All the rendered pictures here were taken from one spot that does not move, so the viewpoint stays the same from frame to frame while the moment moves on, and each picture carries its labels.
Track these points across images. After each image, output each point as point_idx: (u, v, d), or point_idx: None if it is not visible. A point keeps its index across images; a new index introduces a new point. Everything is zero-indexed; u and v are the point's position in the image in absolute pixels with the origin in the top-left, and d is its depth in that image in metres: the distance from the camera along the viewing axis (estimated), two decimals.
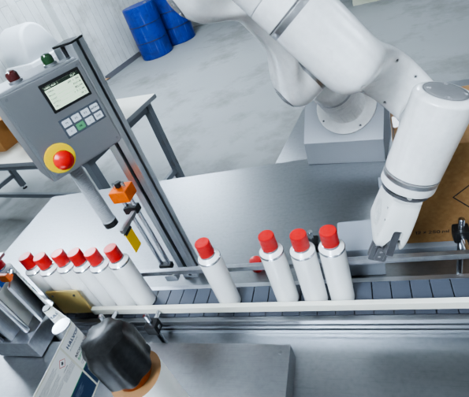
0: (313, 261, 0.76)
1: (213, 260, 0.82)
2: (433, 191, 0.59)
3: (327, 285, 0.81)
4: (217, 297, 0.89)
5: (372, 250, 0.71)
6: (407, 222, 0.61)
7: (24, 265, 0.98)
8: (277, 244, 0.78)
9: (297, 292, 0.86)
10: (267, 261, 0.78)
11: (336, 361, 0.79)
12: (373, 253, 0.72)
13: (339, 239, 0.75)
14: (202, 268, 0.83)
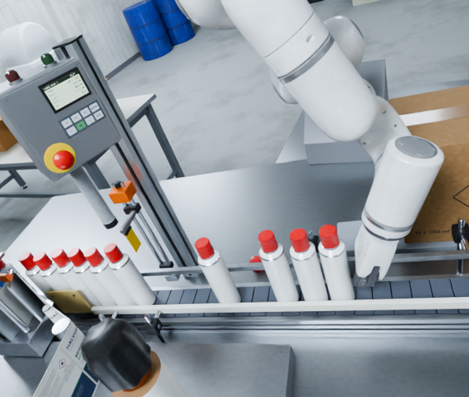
0: (313, 261, 0.76)
1: (213, 260, 0.82)
2: (408, 231, 0.65)
3: (327, 285, 0.81)
4: (217, 297, 0.89)
5: (356, 278, 0.78)
6: (385, 257, 0.67)
7: (24, 265, 0.98)
8: (277, 244, 0.78)
9: (297, 292, 0.86)
10: (267, 261, 0.78)
11: (336, 361, 0.79)
12: (357, 280, 0.78)
13: (339, 239, 0.75)
14: (202, 268, 0.83)
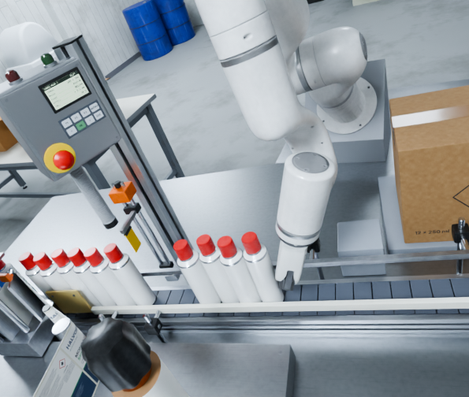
0: (240, 265, 0.81)
1: (193, 260, 0.83)
2: (314, 239, 0.71)
3: (256, 288, 0.87)
4: (199, 298, 0.90)
5: (281, 281, 0.83)
6: (295, 263, 0.73)
7: (24, 265, 0.98)
8: (214, 250, 0.82)
9: None
10: (202, 263, 0.83)
11: (336, 361, 0.79)
12: (281, 283, 0.84)
13: (262, 245, 0.80)
14: (182, 271, 0.85)
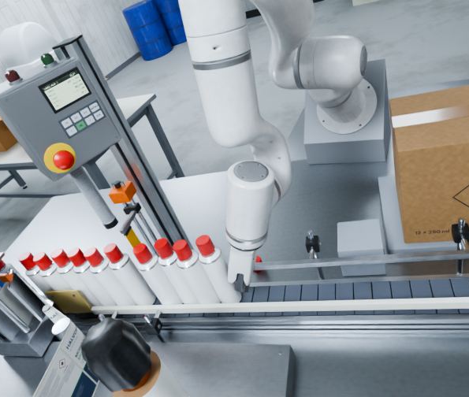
0: (199, 265, 0.85)
1: (154, 261, 0.87)
2: (260, 243, 0.74)
3: None
4: (162, 300, 0.93)
5: (236, 283, 0.87)
6: (243, 266, 0.76)
7: (24, 265, 0.98)
8: (169, 254, 0.86)
9: (196, 299, 0.94)
10: (159, 264, 0.87)
11: (336, 361, 0.79)
12: (236, 285, 0.87)
13: (217, 248, 0.84)
14: (144, 274, 0.88)
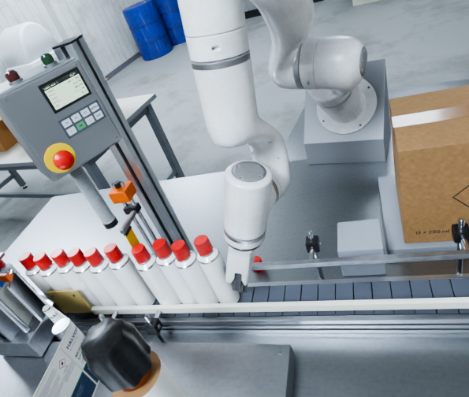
0: (196, 265, 0.85)
1: (152, 261, 0.88)
2: (258, 243, 0.74)
3: None
4: (161, 301, 0.93)
5: (233, 283, 0.87)
6: (241, 266, 0.76)
7: (24, 265, 0.98)
8: (168, 254, 0.86)
9: (195, 299, 0.94)
10: (158, 264, 0.88)
11: (336, 361, 0.79)
12: (235, 285, 0.88)
13: (214, 248, 0.84)
14: (143, 274, 0.88)
